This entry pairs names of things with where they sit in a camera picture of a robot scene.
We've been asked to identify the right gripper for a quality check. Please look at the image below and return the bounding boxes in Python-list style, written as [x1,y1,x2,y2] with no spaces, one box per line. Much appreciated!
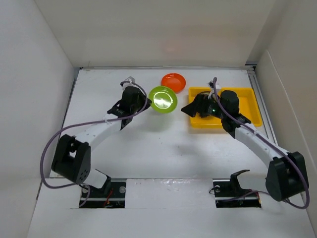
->
[181,94,227,119]

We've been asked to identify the green plastic plate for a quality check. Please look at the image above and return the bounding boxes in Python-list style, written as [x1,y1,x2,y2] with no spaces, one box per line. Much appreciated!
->
[148,86,178,114]

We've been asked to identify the orange plate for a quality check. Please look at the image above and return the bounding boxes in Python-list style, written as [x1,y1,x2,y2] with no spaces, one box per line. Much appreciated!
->
[161,73,186,94]

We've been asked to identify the yellow patterned plate back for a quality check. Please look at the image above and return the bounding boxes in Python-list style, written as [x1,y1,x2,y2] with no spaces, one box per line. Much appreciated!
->
[194,91,210,102]

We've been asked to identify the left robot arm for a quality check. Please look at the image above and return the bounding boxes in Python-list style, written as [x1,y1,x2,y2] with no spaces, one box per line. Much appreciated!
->
[52,86,152,197]

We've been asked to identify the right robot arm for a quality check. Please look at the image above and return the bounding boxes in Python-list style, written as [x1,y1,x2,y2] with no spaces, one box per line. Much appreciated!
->
[181,90,310,201]

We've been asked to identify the yellow plastic bin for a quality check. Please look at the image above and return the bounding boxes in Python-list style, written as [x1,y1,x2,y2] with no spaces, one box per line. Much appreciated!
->
[190,87,262,129]

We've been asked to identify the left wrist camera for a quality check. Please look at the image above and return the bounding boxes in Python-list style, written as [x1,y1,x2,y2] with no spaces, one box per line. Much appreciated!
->
[120,76,135,91]

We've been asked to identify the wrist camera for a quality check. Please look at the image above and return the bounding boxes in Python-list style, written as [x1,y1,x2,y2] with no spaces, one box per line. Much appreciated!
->
[120,76,135,91]
[208,81,221,91]

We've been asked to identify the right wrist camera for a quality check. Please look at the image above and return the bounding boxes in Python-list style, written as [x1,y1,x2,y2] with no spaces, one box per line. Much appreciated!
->
[208,81,221,91]

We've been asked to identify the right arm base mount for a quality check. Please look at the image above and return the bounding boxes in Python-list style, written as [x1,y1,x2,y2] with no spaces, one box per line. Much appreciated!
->
[210,179,262,208]

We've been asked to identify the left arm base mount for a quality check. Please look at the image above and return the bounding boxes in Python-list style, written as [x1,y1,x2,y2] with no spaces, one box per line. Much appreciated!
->
[79,179,126,209]

